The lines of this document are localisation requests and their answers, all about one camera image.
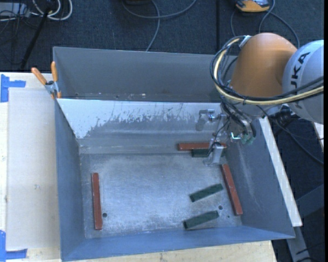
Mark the dark green flat block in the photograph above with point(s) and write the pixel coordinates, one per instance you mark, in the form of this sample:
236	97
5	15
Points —
201	219
206	192
199	153

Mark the grey metal bin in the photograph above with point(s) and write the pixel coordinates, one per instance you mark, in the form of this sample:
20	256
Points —
142	190

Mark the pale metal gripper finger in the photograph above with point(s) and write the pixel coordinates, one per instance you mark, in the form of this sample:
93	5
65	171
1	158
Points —
217	155
206	115

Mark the black cylinder on white bracket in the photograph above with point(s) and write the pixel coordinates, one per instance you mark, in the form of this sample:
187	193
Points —
282	116

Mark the red-brown flat block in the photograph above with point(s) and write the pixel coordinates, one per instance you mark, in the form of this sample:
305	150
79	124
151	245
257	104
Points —
192	146
97	201
231	190

